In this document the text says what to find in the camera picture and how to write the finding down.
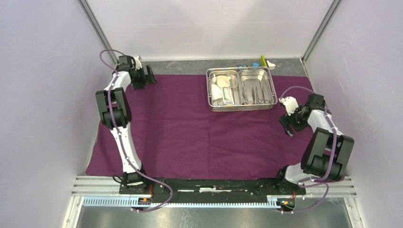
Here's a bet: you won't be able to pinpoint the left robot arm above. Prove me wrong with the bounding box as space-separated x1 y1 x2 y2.
96 55 157 194

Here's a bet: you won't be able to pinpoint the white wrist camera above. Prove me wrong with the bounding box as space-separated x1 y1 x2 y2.
134 56 143 70
279 96 299 116

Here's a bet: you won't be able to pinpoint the green sealed suture packet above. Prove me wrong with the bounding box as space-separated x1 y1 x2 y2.
222 87 235 105

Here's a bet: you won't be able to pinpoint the steel needle holder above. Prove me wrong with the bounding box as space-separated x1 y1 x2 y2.
261 82 270 104

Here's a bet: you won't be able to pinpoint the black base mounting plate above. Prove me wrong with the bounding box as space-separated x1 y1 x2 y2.
113 175 306 203

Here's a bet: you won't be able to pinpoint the maroon cloth wrap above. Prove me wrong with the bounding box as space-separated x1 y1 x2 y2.
86 74 318 181

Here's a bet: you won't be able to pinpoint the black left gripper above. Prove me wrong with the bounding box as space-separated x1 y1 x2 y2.
132 65 157 91

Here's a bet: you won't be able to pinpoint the white plastic block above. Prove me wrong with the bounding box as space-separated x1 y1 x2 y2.
266 60 276 70

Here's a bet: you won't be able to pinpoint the steel two-compartment tray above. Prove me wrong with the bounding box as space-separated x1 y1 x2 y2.
206 66 278 112

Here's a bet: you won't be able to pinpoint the aluminium frame post right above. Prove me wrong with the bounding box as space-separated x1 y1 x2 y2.
300 0 342 66

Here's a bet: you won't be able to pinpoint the aluminium frame rail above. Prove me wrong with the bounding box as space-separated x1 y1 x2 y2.
62 176 365 228
78 0 124 176

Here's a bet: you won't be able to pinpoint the yellow-green plastic block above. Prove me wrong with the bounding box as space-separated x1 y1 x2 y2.
260 55 268 67

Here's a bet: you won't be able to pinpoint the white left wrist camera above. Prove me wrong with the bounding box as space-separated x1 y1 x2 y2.
134 56 143 70

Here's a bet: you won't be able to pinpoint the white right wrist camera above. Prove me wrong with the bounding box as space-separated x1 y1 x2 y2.
279 96 299 116

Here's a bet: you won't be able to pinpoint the white gauze pad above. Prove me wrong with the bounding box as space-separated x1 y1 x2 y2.
216 75 233 88

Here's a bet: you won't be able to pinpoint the aluminium frame rail left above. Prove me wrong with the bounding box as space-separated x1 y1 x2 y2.
78 0 124 176

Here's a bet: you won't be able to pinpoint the steel forceps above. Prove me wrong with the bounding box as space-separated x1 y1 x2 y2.
253 86 259 104

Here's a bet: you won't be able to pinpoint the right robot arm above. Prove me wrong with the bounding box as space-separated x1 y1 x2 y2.
274 93 355 194

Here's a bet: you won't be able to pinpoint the aluminium front frame rail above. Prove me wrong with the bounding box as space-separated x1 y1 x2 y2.
62 176 365 228

